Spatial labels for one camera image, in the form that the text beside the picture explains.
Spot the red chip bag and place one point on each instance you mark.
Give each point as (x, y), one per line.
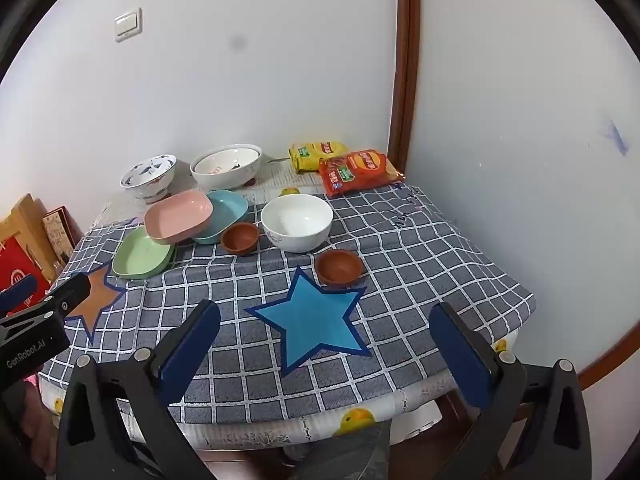
(357, 170)

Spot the large white bowl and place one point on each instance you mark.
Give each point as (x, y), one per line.
(225, 181)

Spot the yellow chip bag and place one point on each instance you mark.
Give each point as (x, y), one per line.
(312, 152)

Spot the small brown bowl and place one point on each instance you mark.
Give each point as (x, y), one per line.
(240, 240)
(339, 265)

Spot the red paper bag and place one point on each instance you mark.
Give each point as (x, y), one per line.
(17, 270)

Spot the light green plate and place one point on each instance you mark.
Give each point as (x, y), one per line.
(137, 257)

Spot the light blue plate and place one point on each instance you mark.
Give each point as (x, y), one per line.
(227, 210)

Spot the person's leg in camouflage pants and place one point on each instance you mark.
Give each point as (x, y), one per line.
(345, 455)

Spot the brown wooden door frame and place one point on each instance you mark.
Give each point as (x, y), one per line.
(405, 60)

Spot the white light switch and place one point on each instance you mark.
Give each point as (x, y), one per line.
(128, 24)

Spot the grey checked star tablecloth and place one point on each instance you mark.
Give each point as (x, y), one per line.
(400, 285)

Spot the plain white bowl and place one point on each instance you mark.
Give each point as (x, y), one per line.
(295, 220)

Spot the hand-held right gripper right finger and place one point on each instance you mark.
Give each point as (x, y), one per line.
(460, 350)

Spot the pink plate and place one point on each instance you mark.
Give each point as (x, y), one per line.
(175, 215)

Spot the wooden chair frame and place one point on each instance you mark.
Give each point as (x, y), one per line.
(25, 220)

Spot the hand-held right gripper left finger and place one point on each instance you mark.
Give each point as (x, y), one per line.
(187, 345)

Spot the blue patterned white bowl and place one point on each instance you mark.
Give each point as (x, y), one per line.
(150, 172)

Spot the white printed bowl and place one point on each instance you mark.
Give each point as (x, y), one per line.
(225, 162)

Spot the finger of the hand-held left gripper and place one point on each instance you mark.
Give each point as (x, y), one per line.
(20, 290)
(70, 295)

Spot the patterned brown box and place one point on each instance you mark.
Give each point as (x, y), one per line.
(57, 232)

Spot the brown wooden baseboard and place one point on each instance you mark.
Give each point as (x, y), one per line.
(605, 365)

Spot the duck printed table cover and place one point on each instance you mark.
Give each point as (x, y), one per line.
(272, 182)

